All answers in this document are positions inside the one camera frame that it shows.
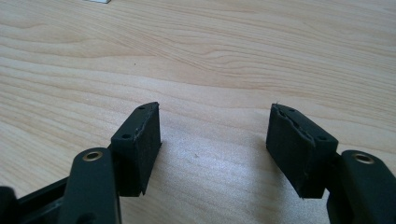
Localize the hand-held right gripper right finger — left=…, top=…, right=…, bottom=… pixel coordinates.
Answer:
left=265, top=103, right=339, bottom=199

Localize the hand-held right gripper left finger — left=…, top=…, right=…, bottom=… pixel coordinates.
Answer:
left=110, top=102, right=163, bottom=198

